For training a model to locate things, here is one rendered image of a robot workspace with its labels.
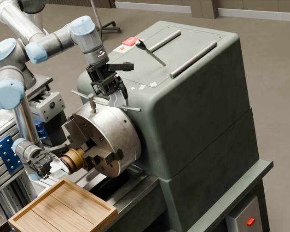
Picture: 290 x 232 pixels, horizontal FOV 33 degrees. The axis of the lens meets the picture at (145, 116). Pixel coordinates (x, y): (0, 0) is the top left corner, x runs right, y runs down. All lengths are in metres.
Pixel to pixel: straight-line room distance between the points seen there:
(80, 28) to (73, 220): 0.78
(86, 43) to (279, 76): 2.77
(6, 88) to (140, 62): 0.57
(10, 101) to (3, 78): 0.09
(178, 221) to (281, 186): 1.13
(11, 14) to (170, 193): 0.95
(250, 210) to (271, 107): 1.51
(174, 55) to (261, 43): 2.76
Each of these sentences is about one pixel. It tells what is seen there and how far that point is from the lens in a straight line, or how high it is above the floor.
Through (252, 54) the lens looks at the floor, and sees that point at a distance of 4.60.
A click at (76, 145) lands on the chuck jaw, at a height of 1.13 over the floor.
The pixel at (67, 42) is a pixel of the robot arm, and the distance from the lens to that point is 1.70.
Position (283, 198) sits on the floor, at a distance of 3.08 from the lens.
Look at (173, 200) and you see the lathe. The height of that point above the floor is 0.75.
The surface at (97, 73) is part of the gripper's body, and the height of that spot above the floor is 1.45.
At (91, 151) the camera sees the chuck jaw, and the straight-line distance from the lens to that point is 1.90.
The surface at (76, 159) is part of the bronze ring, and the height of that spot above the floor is 1.10.
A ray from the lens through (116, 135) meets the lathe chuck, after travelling 1.84.
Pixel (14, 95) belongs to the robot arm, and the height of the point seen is 1.37.
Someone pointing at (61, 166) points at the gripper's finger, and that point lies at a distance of 1.89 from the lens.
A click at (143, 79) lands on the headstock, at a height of 1.25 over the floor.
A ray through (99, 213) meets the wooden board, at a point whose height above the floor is 0.88.
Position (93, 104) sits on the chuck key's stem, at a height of 1.28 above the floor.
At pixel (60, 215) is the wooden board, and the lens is 2.02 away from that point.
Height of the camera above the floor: 2.18
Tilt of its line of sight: 33 degrees down
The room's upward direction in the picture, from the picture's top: 17 degrees counter-clockwise
